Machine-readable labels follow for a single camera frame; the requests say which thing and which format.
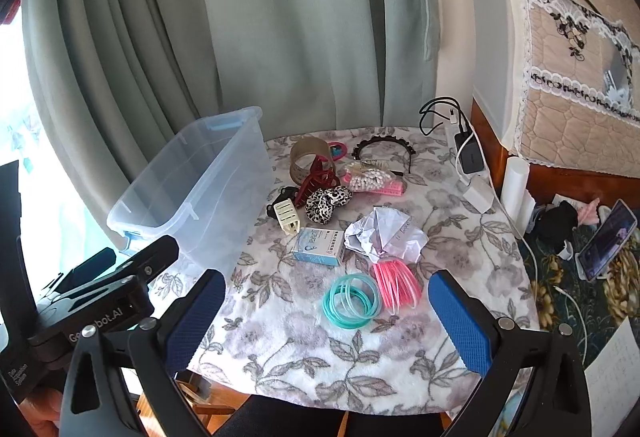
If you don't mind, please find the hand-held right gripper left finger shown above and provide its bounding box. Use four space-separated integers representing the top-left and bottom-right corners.
59 268 227 437

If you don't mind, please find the pink hair ties bundle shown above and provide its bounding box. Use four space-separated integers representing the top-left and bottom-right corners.
372 257 424 316

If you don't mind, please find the beige quilted lace cover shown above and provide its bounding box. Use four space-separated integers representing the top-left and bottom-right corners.
482 0 640 168

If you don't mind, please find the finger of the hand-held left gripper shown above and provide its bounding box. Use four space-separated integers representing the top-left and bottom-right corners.
62 248 118 288
50 235 180 303

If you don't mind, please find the black cable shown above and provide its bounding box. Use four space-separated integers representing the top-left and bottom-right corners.
419 98 472 138

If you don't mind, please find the floral fleece blanket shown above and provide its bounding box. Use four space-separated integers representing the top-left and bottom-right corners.
145 124 546 423

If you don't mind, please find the brown packing tape roll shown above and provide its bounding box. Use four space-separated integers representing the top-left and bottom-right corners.
290 137 332 186

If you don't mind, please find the wooden cabinet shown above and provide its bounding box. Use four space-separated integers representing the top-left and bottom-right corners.
470 97 640 214

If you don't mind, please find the pink small object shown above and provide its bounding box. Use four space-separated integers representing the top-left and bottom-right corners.
577 198 601 224

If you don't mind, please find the black bundled object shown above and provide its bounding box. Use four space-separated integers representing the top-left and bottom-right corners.
539 201 581 250

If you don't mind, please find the black toothed headband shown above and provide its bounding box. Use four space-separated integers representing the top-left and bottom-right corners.
352 135 417 176

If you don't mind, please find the white and blue box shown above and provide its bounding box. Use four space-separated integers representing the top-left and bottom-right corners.
291 227 346 268

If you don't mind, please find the black charger block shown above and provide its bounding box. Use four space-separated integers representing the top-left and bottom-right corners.
457 132 487 175

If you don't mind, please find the bag of cotton swabs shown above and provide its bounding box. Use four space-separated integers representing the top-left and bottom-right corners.
347 167 396 192

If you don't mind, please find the white power strip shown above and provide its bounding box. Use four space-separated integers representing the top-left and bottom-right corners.
451 117 490 178

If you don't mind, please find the smartphone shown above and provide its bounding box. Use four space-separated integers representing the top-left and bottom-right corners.
580 199 639 281

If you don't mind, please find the cream plastic hair clip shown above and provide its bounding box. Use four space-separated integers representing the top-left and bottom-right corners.
272 199 304 236

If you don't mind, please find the leopard print scrunchie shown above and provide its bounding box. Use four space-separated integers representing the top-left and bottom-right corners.
305 184 354 225

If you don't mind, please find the dark red hair claw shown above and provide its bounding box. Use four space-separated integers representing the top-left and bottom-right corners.
292 156 342 208

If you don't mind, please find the white appliance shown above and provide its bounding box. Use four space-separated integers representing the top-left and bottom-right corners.
470 0 526 154

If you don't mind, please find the dark floral cloth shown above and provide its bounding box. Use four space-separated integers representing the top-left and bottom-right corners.
520 207 640 368

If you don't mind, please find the person's left hand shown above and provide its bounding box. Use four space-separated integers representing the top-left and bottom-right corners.
21 388 65 437

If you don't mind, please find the grey green curtain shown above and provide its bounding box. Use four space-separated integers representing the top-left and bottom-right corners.
20 0 441 238

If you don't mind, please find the teal hair ties bundle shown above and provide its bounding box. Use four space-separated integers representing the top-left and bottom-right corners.
320 274 384 331

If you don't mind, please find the white charger adapter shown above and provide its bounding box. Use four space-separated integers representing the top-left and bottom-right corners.
462 177 496 214

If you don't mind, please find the pink hair roller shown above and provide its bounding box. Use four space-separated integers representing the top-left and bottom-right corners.
340 172 406 198

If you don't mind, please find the white cylinder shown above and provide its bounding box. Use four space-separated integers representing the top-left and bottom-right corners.
502 157 532 239

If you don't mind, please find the crumpled white paper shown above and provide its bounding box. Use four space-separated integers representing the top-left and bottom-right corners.
345 207 429 264

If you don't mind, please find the white paper sheet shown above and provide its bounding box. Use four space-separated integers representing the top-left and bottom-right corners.
582 319 640 423

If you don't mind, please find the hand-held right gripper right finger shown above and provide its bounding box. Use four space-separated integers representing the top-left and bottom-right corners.
427 268 593 437

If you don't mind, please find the clear plastic storage container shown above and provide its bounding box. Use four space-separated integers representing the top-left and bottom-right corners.
106 106 276 279

